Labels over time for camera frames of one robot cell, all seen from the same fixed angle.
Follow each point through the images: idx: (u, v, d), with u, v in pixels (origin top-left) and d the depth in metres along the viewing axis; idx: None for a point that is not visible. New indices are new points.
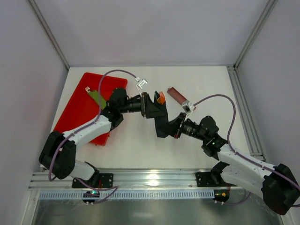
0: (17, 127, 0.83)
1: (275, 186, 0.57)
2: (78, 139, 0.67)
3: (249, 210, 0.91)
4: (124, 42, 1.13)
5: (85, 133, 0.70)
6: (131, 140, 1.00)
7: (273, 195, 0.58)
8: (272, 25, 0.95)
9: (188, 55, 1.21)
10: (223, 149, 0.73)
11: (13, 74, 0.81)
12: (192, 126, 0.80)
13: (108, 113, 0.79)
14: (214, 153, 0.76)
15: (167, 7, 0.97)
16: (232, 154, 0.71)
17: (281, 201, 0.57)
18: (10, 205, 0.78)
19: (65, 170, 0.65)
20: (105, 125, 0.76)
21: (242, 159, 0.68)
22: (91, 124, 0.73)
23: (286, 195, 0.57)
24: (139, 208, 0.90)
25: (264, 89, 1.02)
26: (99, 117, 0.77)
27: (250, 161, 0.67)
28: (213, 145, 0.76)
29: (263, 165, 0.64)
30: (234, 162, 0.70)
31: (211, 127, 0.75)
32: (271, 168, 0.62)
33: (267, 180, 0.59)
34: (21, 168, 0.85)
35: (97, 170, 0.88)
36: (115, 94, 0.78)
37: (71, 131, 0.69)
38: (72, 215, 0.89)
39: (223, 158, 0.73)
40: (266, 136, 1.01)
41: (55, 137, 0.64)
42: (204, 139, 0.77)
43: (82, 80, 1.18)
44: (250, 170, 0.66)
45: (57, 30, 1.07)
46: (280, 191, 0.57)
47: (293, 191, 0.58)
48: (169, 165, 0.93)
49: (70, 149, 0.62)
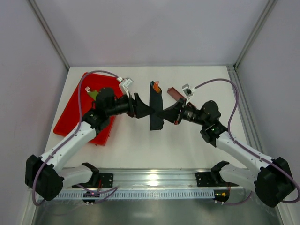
0: (17, 127, 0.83)
1: (271, 179, 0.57)
2: (56, 161, 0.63)
3: (249, 210, 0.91)
4: (124, 42, 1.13)
5: (64, 152, 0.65)
6: (131, 140, 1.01)
7: (267, 188, 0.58)
8: (272, 24, 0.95)
9: (188, 55, 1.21)
10: (221, 137, 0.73)
11: (14, 74, 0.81)
12: (194, 112, 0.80)
13: (91, 117, 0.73)
14: (212, 139, 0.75)
15: (167, 7, 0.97)
16: (231, 142, 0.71)
17: (273, 194, 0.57)
18: (10, 205, 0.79)
19: (53, 191, 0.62)
20: (87, 134, 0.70)
21: (240, 147, 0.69)
22: (71, 139, 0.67)
23: (279, 188, 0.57)
24: (139, 208, 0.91)
25: (264, 88, 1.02)
26: (80, 126, 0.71)
27: (250, 152, 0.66)
28: (212, 131, 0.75)
29: (261, 156, 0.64)
30: (231, 150, 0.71)
31: (213, 113, 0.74)
32: (268, 161, 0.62)
33: (263, 171, 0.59)
34: (21, 168, 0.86)
35: (97, 170, 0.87)
36: (102, 93, 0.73)
37: (49, 152, 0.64)
38: (72, 214, 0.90)
39: (221, 145, 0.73)
40: (266, 136, 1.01)
41: (32, 163, 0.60)
42: (205, 124, 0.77)
43: (82, 80, 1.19)
44: (246, 161, 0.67)
45: (57, 31, 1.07)
46: (274, 185, 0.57)
47: (287, 186, 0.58)
48: (169, 165, 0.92)
49: (50, 174, 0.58)
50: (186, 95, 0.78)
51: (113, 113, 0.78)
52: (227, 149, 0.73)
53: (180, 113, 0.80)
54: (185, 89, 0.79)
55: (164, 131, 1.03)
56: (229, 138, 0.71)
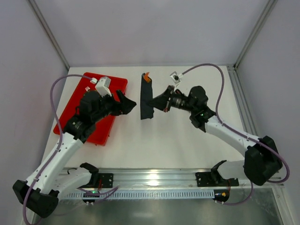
0: (17, 127, 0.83)
1: (257, 157, 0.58)
2: (43, 183, 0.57)
3: (249, 210, 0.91)
4: (124, 42, 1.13)
5: (50, 170, 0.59)
6: (130, 140, 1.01)
7: (254, 166, 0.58)
8: (272, 24, 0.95)
9: (188, 55, 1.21)
10: (210, 120, 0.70)
11: (14, 74, 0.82)
12: (183, 98, 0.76)
13: (73, 126, 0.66)
14: (201, 124, 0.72)
15: (167, 7, 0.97)
16: (219, 125, 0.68)
17: (260, 172, 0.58)
18: (10, 205, 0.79)
19: (49, 207, 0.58)
20: (72, 146, 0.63)
21: (228, 129, 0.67)
22: (55, 157, 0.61)
23: (266, 167, 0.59)
24: (139, 208, 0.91)
25: (264, 88, 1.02)
26: (62, 139, 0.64)
27: (237, 132, 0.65)
28: (201, 116, 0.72)
29: (248, 136, 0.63)
30: (220, 133, 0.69)
31: (201, 96, 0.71)
32: (255, 139, 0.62)
33: (250, 150, 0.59)
34: (21, 168, 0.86)
35: (97, 169, 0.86)
36: (86, 96, 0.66)
37: (34, 174, 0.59)
38: (72, 214, 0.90)
39: (210, 130, 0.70)
40: (266, 136, 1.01)
41: (18, 189, 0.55)
42: (193, 110, 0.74)
43: (82, 81, 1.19)
44: (235, 142, 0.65)
45: (57, 30, 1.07)
46: (260, 163, 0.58)
47: (273, 164, 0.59)
48: (168, 165, 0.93)
49: (39, 197, 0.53)
50: (174, 82, 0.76)
51: (98, 118, 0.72)
52: (216, 133, 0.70)
53: (169, 100, 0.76)
54: (173, 76, 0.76)
55: (164, 131, 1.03)
56: (217, 122, 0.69)
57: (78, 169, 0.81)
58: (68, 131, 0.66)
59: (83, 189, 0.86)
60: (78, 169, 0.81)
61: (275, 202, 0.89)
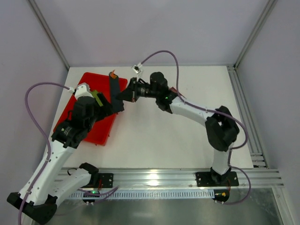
0: (17, 127, 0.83)
1: (215, 124, 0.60)
2: (36, 195, 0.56)
3: (249, 210, 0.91)
4: (124, 42, 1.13)
5: (42, 182, 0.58)
6: (131, 140, 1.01)
7: (214, 135, 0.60)
8: (272, 24, 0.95)
9: (188, 55, 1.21)
10: (174, 101, 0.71)
11: (14, 74, 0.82)
12: (146, 86, 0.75)
13: (63, 131, 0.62)
14: (168, 107, 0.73)
15: (166, 7, 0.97)
16: (182, 104, 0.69)
17: (221, 139, 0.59)
18: (10, 205, 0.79)
19: (47, 214, 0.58)
20: (62, 155, 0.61)
21: (191, 106, 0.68)
22: (45, 168, 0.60)
23: (226, 134, 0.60)
24: (139, 208, 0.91)
25: (264, 88, 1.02)
26: (51, 148, 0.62)
27: (196, 106, 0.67)
28: (166, 99, 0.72)
29: (206, 108, 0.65)
30: (184, 112, 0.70)
31: (160, 80, 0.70)
32: (213, 110, 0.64)
33: (208, 120, 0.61)
34: (21, 168, 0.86)
35: (97, 169, 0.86)
36: (80, 101, 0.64)
37: (27, 185, 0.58)
38: (73, 214, 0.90)
39: (175, 109, 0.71)
40: (266, 136, 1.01)
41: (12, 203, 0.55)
42: (157, 95, 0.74)
43: (82, 80, 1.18)
44: (197, 117, 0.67)
45: (56, 30, 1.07)
46: (220, 130, 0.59)
47: (232, 130, 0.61)
48: (168, 165, 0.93)
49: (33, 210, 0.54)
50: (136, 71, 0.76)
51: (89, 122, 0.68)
52: (181, 112, 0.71)
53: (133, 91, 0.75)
54: (133, 66, 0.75)
55: (164, 131, 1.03)
56: (179, 101, 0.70)
57: (77, 170, 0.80)
58: (57, 137, 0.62)
59: (82, 189, 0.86)
60: (78, 169, 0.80)
61: (275, 202, 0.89)
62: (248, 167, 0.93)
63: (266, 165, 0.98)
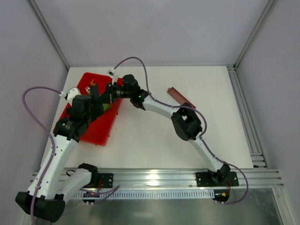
0: (17, 127, 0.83)
1: (179, 118, 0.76)
2: (46, 188, 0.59)
3: (249, 210, 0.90)
4: (124, 42, 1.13)
5: (51, 176, 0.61)
6: (131, 140, 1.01)
7: (179, 126, 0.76)
8: (272, 24, 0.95)
9: (188, 55, 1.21)
10: (146, 99, 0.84)
11: (13, 74, 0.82)
12: (121, 88, 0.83)
13: (64, 126, 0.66)
14: (141, 104, 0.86)
15: (167, 7, 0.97)
16: (153, 102, 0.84)
17: (185, 129, 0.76)
18: (10, 205, 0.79)
19: (57, 212, 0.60)
20: (66, 148, 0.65)
21: (160, 104, 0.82)
22: (51, 162, 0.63)
23: (190, 125, 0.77)
24: (139, 208, 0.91)
25: (264, 88, 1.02)
26: (56, 142, 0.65)
27: (163, 103, 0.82)
28: (139, 98, 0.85)
29: (173, 105, 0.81)
30: (155, 108, 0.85)
31: (131, 81, 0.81)
32: (178, 106, 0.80)
33: (174, 115, 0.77)
34: (21, 168, 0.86)
35: (95, 168, 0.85)
36: (77, 96, 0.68)
37: (36, 182, 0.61)
38: (73, 214, 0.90)
39: (148, 107, 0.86)
40: (265, 136, 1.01)
41: (23, 201, 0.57)
42: (131, 95, 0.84)
43: (82, 80, 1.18)
44: (165, 112, 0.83)
45: (56, 30, 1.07)
46: (183, 122, 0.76)
47: (193, 121, 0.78)
48: (168, 165, 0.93)
49: (43, 206, 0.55)
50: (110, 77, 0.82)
51: (88, 117, 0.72)
52: (153, 108, 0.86)
53: (110, 93, 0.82)
54: (108, 72, 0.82)
55: (164, 131, 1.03)
56: (150, 99, 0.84)
57: (78, 169, 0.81)
58: (59, 131, 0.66)
59: (83, 189, 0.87)
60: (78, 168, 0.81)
61: (275, 202, 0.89)
62: (248, 167, 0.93)
63: (265, 165, 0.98)
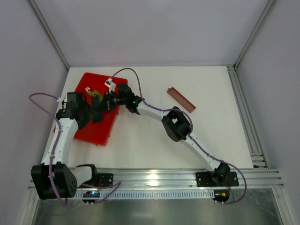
0: (17, 127, 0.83)
1: (168, 121, 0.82)
2: (60, 157, 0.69)
3: (249, 210, 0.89)
4: (124, 42, 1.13)
5: (62, 147, 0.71)
6: (131, 139, 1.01)
7: (169, 129, 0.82)
8: (272, 24, 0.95)
9: (188, 55, 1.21)
10: (139, 104, 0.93)
11: (13, 74, 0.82)
12: (116, 95, 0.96)
13: (64, 112, 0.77)
14: (135, 109, 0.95)
15: (167, 8, 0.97)
16: (146, 106, 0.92)
17: (175, 131, 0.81)
18: (9, 205, 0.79)
19: (72, 184, 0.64)
20: (71, 125, 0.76)
21: (152, 108, 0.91)
22: (60, 137, 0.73)
23: (179, 126, 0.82)
24: (139, 208, 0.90)
25: (264, 88, 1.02)
26: (61, 123, 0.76)
27: (155, 108, 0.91)
28: (133, 103, 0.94)
29: (163, 108, 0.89)
30: (148, 113, 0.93)
31: (125, 88, 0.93)
32: (168, 110, 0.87)
33: (164, 118, 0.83)
34: (21, 168, 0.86)
35: (93, 166, 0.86)
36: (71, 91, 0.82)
37: (48, 154, 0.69)
38: (72, 214, 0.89)
39: (142, 111, 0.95)
40: (265, 136, 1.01)
41: (40, 172, 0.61)
42: (126, 101, 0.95)
43: (82, 80, 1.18)
44: (157, 116, 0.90)
45: (57, 30, 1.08)
46: (173, 124, 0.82)
47: (183, 123, 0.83)
48: (168, 165, 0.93)
49: (62, 169, 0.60)
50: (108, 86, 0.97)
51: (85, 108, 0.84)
52: (146, 112, 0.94)
53: (108, 100, 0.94)
54: (106, 83, 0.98)
55: (164, 131, 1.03)
56: (143, 104, 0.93)
57: (78, 166, 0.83)
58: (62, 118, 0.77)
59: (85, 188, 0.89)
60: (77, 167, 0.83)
61: (275, 202, 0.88)
62: (248, 167, 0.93)
63: (265, 165, 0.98)
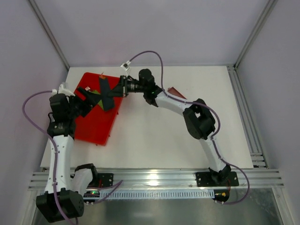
0: (17, 127, 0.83)
1: (191, 114, 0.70)
2: (63, 182, 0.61)
3: (249, 210, 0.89)
4: (124, 42, 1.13)
5: (63, 169, 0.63)
6: (131, 139, 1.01)
7: (191, 123, 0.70)
8: (271, 24, 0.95)
9: (188, 55, 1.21)
10: (159, 95, 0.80)
11: (14, 75, 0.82)
12: (135, 82, 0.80)
13: (56, 128, 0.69)
14: (153, 101, 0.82)
15: (167, 8, 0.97)
16: (165, 97, 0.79)
17: (197, 126, 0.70)
18: (9, 205, 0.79)
19: (79, 205, 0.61)
20: (67, 143, 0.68)
21: (172, 100, 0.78)
22: (58, 158, 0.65)
23: (202, 123, 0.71)
24: (139, 208, 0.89)
25: (264, 88, 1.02)
26: (55, 142, 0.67)
27: (175, 99, 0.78)
28: (152, 94, 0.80)
29: (185, 101, 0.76)
30: (167, 104, 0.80)
31: (147, 76, 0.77)
32: (191, 102, 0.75)
33: (185, 110, 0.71)
34: (21, 168, 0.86)
35: (94, 166, 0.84)
36: (52, 99, 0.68)
37: (50, 182, 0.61)
38: None
39: (160, 103, 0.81)
40: (266, 136, 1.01)
41: (45, 201, 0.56)
42: (145, 89, 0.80)
43: (82, 80, 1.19)
44: (177, 108, 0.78)
45: (57, 30, 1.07)
46: (195, 119, 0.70)
47: (206, 119, 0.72)
48: (168, 165, 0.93)
49: (68, 195, 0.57)
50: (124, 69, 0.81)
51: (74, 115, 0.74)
52: (165, 105, 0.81)
53: (123, 85, 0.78)
54: (123, 65, 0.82)
55: (164, 131, 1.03)
56: (163, 95, 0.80)
57: (78, 167, 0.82)
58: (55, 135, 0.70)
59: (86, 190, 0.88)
60: (76, 170, 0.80)
61: (275, 202, 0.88)
62: (248, 167, 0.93)
63: (265, 165, 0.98)
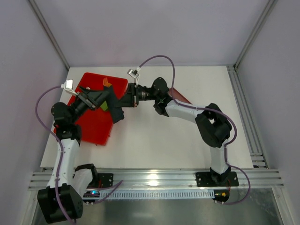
0: (17, 127, 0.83)
1: (205, 120, 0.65)
2: (65, 178, 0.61)
3: (249, 209, 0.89)
4: (124, 42, 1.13)
5: (67, 168, 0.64)
6: (131, 139, 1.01)
7: (206, 131, 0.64)
8: (271, 24, 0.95)
9: (188, 55, 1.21)
10: (168, 104, 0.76)
11: (14, 75, 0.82)
12: (146, 90, 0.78)
13: (65, 132, 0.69)
14: (164, 111, 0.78)
15: (167, 8, 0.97)
16: (176, 105, 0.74)
17: (212, 133, 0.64)
18: (9, 205, 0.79)
19: (78, 206, 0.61)
20: (73, 145, 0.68)
21: (183, 107, 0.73)
22: (63, 157, 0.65)
23: (218, 129, 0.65)
24: (139, 208, 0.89)
25: (264, 88, 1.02)
26: (63, 142, 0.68)
27: (186, 106, 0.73)
28: (162, 103, 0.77)
29: (197, 106, 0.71)
30: (178, 113, 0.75)
31: (163, 88, 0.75)
32: (203, 107, 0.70)
33: (198, 116, 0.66)
34: (21, 168, 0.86)
35: (93, 166, 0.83)
36: (55, 111, 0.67)
37: (53, 177, 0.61)
38: None
39: (171, 112, 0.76)
40: (266, 136, 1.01)
41: (46, 196, 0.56)
42: (156, 99, 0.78)
43: (82, 80, 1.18)
44: (189, 115, 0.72)
45: (57, 30, 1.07)
46: (210, 125, 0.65)
47: (222, 125, 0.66)
48: (168, 165, 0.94)
49: (69, 190, 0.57)
50: (134, 76, 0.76)
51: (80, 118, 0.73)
52: (176, 113, 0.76)
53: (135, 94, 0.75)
54: (132, 71, 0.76)
55: (164, 132, 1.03)
56: (174, 103, 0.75)
57: (78, 167, 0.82)
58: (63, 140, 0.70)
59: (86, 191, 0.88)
60: (76, 170, 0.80)
61: (275, 202, 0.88)
62: (248, 167, 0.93)
63: (265, 165, 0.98)
